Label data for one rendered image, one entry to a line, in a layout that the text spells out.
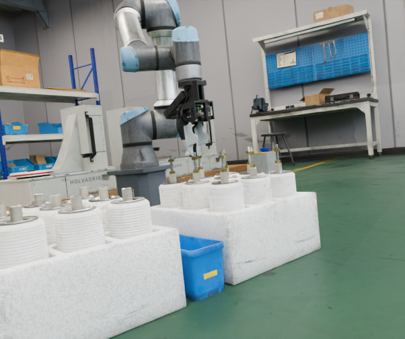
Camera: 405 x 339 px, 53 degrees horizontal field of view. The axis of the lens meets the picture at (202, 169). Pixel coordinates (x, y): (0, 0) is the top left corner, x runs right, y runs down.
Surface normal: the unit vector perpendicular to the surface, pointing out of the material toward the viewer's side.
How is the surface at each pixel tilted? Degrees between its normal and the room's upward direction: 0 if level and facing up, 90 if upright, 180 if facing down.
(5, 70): 86
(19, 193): 90
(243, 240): 90
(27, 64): 101
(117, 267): 90
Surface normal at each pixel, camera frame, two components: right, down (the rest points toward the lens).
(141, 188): 0.22, 0.03
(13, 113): 0.84, -0.06
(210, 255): 0.65, 0.00
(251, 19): -0.53, 0.10
